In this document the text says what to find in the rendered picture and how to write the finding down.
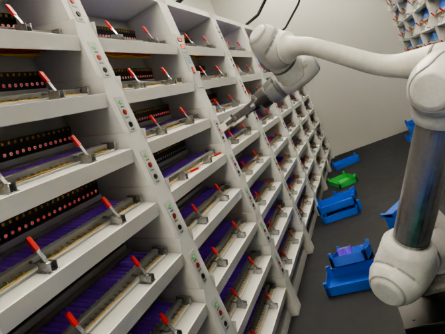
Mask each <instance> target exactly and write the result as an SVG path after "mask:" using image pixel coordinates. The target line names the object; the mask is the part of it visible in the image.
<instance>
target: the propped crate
mask: <svg viewBox="0 0 445 334"><path fill-rule="evenodd" d="M365 242H366V243H365V244H362V245H357V246H354V247H351V249H352V253H350V254H345V255H342V256H338V253H337V251H336V252H335V253H334V254H333V255H332V254H331V253H329V254H327V255H328V259H329V261H330V264H331V267H332V268H337V267H340V266H346V265H349V264H353V263H357V262H362V261H365V260H369V258H370V256H371V254H372V252H373V251H372V248H371V245H370V242H369V239H365Z"/></svg>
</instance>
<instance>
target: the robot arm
mask: <svg viewBox="0 0 445 334"><path fill-rule="evenodd" d="M250 47H251V49H252V51H253V53H254V55H255V56H256V57H257V59H258V60H259V61H260V62H261V63H262V64H263V65H264V66H265V67H266V68H267V69H268V70H270V71H271V72H272V73H273V74H274V76H272V77H271V78H270V79H269V80H268V81H266V82H265V83H263V87H261V88H260V89H259V90H258V91H256V92H255V96H256V100H255V99H254V100H251V102H249V104H247V105H245V106H244V108H242V109H241V110H240V111H238V112H237V113H235V114H234V115H232V114H231V115H230V117H229V118H228V119H227V120H226V121H224V122H223V123H221V124H220V125H219V126H218V128H219V129H220V130H221V132H222V133H223V132H224V131H226V130H227V129H228V128H229V127H231V126H233V127H234V126H235V125H237V124H238V123H239V122H241V121H242V120H243V119H245V118H248V117H249V116H248V115H250V114H251V113H252V112H253V111H255V110H257V109H259V108H260V106H261V105H262V106H263V107H264V108H268V107H269V106H270V105H272V104H273V103H277V102H278V101H280V100H281V99H283V98H284V97H287V96H288V95H289V94H290V93H293V92H296V91H297V90H299V89H301V88H302V87H303V86H305V85H306V84H307V83H309V82H310V81H311V80H312V79H313V78H314V77H315V76H316V75H317V74H318V72H319V71H320V64H319V61H318V60H317V58H320V59H323V60H327V61H329V62H333V63H335V64H340V65H342V66H346V67H348V68H351V69H354V70H358V71H361V72H365V73H368V74H373V75H377V76H383V77H390V78H405V79H408V82H407V98H408V100H409V106H410V115H411V118H412V120H413V122H414V123H415V126H414V130H413V136H412V140H411V146H410V150H409V156H408V160H407V166H406V170H405V176H404V179H403V185H402V189H401V195H400V199H399V205H398V209H397V215H396V219H395V225H394V228H392V229H390V230H388V231H387V232H385V233H384V234H383V236H382V239H381V242H380V244H379V248H378V250H377V253H376V255H375V258H374V260H373V263H372V265H371V266H370V271H369V283H370V288H371V289H372V291H373V293H374V294H375V295H376V297H377V298H379V299H380V300H381V301H382V302H384V303H386V304H389V305H391V306H406V305H409V304H411V303H413V302H415V301H417V300H418V299H419V298H420V297H421V296H422V297H425V296H429V295H431V294H435V293H439V292H445V215H444V214H443V213H442V212H441V211H440V210H439V209H440V204H441V201H442V197H443V194H444V190H445V42H439V43H436V44H431V45H428V46H424V47H422V48H418V49H415V50H411V51H408V52H404V53H400V54H377V53H373V52H368V51H365V50H360V49H357V48H352V47H349V46H345V45H342V44H337V43H334V42H330V41H327V40H322V39H318V38H312V37H306V36H295V35H294V34H293V33H292V32H289V31H284V30H280V29H276V28H275V27H273V26H271V25H267V24H262V25H259V26H257V27H256V28H255V29H254V30H253V31H252V33H251V35H250ZM316 57H317V58H316Z"/></svg>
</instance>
